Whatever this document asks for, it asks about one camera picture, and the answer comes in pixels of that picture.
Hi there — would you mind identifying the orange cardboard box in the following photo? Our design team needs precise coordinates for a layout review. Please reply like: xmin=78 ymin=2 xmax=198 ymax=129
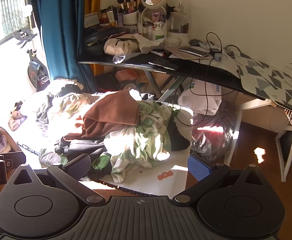
xmin=115 ymin=69 xmax=139 ymax=83

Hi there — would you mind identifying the geometric patterned table mat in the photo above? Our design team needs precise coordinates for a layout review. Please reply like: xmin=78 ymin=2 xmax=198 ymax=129
xmin=221 ymin=51 xmax=292 ymax=115

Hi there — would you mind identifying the white metal table frame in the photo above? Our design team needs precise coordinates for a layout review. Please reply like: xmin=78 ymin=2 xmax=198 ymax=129
xmin=223 ymin=99 xmax=292 ymax=183

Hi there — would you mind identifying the beige cloth bag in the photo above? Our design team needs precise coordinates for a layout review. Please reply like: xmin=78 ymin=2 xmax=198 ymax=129
xmin=104 ymin=35 xmax=141 ymax=55

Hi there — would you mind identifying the clear cosmetics organiser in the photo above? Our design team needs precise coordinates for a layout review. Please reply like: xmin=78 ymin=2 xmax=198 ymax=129
xmin=167 ymin=12 xmax=191 ymax=43

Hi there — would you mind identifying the crumpled clear plastic bag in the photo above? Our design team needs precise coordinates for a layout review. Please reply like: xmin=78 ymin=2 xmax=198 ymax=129
xmin=112 ymin=52 xmax=142 ymax=64

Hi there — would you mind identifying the pale clothes heap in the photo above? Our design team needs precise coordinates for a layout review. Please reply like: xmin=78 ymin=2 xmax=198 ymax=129
xmin=21 ymin=79 xmax=91 ymax=130

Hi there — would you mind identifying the black flat phone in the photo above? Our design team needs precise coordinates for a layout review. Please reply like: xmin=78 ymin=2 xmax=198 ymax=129
xmin=148 ymin=60 xmax=179 ymax=71

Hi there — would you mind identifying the beige slipper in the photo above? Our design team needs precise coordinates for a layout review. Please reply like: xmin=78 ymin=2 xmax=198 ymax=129
xmin=11 ymin=101 xmax=26 ymax=119
xmin=8 ymin=116 xmax=27 ymax=132

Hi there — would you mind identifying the smartphone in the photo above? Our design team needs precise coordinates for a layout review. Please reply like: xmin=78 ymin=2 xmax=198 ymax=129
xmin=179 ymin=46 xmax=210 ymax=57

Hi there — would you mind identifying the green and white bed sheet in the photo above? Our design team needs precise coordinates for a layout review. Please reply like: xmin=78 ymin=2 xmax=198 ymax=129
xmin=91 ymin=100 xmax=194 ymax=184

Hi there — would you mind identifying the white makeup brush holder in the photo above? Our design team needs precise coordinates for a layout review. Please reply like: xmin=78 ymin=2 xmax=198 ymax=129
xmin=116 ymin=0 xmax=139 ymax=25

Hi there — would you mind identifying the brown knit garment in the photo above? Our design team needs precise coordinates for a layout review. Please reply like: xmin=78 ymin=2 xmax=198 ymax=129
xmin=63 ymin=90 xmax=140 ymax=140

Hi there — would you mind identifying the dark translucent plastic bag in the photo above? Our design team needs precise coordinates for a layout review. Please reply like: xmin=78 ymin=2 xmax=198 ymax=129
xmin=191 ymin=100 xmax=239 ymax=160

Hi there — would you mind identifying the white plastic bag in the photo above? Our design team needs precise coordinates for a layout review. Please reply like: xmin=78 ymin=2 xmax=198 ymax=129
xmin=178 ymin=79 xmax=233 ymax=117

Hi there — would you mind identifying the blue curtain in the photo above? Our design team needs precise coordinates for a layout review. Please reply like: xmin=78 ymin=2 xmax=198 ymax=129
xmin=31 ymin=0 xmax=96 ymax=92

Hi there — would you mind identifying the black desk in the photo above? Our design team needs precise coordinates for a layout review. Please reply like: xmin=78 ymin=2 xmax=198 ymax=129
xmin=77 ymin=25 xmax=267 ymax=100

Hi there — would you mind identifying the beige notebook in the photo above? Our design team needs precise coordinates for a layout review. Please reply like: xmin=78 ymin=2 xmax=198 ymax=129
xmin=168 ymin=45 xmax=211 ymax=60

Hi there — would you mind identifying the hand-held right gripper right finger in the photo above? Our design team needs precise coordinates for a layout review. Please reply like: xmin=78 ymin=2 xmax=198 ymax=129
xmin=172 ymin=154 xmax=272 ymax=204

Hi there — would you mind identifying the crumpled white paper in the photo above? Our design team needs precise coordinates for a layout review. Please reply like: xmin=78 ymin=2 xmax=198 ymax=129
xmin=135 ymin=34 xmax=170 ymax=54

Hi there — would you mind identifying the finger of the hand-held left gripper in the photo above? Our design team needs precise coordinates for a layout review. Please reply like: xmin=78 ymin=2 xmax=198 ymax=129
xmin=3 ymin=152 xmax=26 ymax=172

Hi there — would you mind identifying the white cosmetics shelf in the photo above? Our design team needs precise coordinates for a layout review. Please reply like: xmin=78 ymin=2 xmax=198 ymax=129
xmin=140 ymin=6 xmax=167 ymax=34

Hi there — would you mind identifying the dark clothes pile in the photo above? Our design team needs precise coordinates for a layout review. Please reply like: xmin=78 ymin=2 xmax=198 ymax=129
xmin=54 ymin=137 xmax=111 ymax=180

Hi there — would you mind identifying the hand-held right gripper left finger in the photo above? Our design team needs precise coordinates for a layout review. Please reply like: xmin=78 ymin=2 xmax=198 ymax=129
xmin=7 ymin=154 xmax=106 ymax=205

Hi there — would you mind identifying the pile of mixed clothes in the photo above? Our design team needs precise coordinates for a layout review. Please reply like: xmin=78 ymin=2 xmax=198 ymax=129
xmin=8 ymin=90 xmax=194 ymax=198

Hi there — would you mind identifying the white lotion bottle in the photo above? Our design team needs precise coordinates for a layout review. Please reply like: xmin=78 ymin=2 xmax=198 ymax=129
xmin=152 ymin=22 xmax=167 ymax=41

